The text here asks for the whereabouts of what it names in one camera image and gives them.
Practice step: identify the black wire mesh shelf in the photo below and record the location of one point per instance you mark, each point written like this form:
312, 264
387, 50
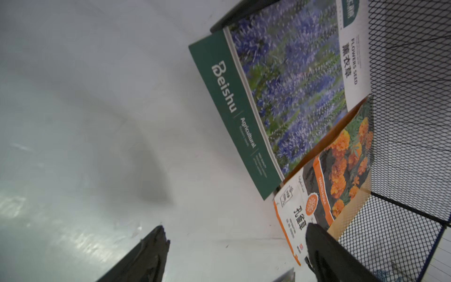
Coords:
396, 233

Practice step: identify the orange marigold seed bag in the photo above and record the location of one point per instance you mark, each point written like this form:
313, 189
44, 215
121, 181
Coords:
333, 183

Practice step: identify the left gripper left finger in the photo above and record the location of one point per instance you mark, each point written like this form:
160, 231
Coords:
145, 262

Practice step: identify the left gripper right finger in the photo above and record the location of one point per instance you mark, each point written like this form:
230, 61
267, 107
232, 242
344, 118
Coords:
330, 261

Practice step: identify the lavender seed bag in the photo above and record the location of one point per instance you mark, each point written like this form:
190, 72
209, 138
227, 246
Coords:
283, 73

